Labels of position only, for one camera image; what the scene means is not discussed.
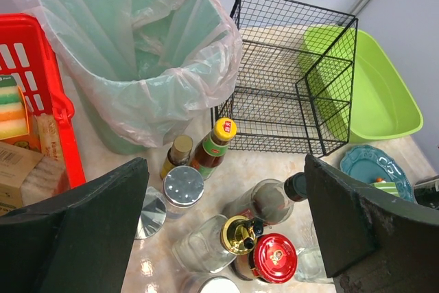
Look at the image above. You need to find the teal ceramic plate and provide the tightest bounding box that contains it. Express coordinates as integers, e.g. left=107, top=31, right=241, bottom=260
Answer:
left=340, top=145, right=416, bottom=203

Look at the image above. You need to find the cardboard box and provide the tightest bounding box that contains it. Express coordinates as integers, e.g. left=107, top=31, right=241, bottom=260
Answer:
left=1, top=142, right=43, bottom=215

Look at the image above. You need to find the striped sponge pack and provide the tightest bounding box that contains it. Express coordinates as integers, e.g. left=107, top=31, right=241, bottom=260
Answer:
left=0, top=75, right=29, bottom=140

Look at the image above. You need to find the green plastic tub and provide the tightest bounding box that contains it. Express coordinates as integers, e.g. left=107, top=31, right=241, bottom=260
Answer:
left=299, top=25, right=423, bottom=143

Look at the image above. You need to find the silver lid spice jar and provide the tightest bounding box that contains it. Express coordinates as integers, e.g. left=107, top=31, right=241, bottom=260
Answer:
left=162, top=165, right=204, bottom=221

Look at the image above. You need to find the yellow cap sauce bottle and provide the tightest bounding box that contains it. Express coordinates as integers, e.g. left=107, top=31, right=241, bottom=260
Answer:
left=189, top=117, right=237, bottom=180

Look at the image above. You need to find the small gold cap bottle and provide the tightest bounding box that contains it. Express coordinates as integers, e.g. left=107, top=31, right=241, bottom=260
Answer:
left=160, top=135, right=193, bottom=179

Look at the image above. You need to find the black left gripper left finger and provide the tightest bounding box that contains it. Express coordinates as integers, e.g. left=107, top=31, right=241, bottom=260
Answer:
left=1, top=157, right=149, bottom=292

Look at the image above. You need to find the black cap clear bottle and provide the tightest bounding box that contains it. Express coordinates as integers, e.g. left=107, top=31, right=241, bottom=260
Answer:
left=222, top=172, right=307, bottom=226

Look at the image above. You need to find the clear glass at right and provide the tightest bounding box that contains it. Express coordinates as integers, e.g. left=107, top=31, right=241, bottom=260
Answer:
left=294, top=246, right=333, bottom=284

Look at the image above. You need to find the green bin with plastic bag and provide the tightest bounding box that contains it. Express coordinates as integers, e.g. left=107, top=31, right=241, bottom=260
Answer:
left=13, top=0, right=242, bottom=154

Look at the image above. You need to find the red plastic basket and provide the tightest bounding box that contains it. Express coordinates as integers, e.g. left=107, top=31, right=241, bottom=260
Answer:
left=1, top=13, right=86, bottom=188

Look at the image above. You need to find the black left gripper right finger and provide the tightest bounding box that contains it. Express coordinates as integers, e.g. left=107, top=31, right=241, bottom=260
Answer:
left=305, top=154, right=438, bottom=292

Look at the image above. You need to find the black wire rack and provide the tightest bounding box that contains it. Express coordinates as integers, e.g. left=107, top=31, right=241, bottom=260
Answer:
left=211, top=0, right=358, bottom=157

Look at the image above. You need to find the red lid sauce jar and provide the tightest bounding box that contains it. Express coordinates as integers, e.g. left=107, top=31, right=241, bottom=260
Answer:
left=230, top=233, right=298, bottom=284

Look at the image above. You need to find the upturned wine glass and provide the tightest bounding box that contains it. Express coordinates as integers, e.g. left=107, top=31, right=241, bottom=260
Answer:
left=134, top=187, right=167, bottom=240

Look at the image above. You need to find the gold pourer glass bottle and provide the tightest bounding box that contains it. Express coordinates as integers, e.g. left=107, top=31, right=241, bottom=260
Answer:
left=220, top=215, right=264, bottom=256

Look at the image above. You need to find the green striped cake piece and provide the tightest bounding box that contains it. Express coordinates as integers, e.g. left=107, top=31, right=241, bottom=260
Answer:
left=371, top=177, right=400, bottom=197

